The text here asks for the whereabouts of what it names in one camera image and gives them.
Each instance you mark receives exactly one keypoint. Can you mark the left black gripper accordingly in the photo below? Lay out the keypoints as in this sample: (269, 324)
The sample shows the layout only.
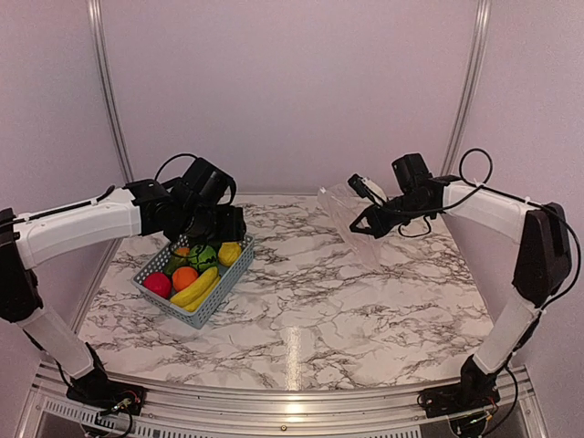
(234, 228)

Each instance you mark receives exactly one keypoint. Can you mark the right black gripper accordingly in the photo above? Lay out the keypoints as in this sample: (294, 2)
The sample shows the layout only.
(379, 227)

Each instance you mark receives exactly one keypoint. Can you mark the yellow pear toy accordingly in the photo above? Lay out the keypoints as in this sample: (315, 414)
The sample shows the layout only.
(228, 253)

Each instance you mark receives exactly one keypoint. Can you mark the green watermelon ball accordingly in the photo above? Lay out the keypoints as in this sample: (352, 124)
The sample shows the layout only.
(202, 257)

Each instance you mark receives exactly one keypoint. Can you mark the grey perforated plastic basket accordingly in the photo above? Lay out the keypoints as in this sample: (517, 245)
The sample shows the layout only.
(199, 311)

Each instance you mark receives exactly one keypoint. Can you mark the orange toy fruit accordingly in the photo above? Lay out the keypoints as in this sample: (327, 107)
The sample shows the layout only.
(183, 277)

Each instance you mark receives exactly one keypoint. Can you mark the yellow banana bunch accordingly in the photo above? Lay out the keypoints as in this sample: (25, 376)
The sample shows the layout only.
(188, 295)

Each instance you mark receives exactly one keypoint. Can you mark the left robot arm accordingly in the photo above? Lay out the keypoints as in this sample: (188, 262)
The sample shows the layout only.
(190, 205)

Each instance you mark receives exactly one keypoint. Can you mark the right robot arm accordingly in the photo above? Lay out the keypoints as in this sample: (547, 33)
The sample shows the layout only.
(539, 246)

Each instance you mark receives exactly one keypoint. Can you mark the green orange mango toy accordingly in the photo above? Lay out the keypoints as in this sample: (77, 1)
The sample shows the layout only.
(179, 258)

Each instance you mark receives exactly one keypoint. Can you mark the red apple toy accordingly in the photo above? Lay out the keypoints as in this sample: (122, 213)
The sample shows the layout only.
(159, 284)

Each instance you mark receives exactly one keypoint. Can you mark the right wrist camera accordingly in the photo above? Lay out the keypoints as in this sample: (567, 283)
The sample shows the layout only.
(366, 188)

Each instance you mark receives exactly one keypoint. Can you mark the front aluminium frame rail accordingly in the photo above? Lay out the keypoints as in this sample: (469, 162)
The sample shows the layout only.
(182, 410)

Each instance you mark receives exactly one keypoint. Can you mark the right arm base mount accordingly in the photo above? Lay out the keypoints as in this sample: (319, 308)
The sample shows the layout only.
(458, 399)

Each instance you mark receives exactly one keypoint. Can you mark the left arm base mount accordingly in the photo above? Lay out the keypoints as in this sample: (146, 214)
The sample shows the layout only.
(98, 390)

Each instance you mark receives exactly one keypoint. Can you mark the right aluminium frame post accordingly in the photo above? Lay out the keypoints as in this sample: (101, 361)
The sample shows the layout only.
(471, 79)

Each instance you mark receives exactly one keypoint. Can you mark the aluminium frame post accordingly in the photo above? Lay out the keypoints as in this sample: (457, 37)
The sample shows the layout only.
(471, 79)
(97, 30)

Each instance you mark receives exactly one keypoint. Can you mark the left aluminium frame post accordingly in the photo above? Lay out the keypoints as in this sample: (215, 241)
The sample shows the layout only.
(97, 30)

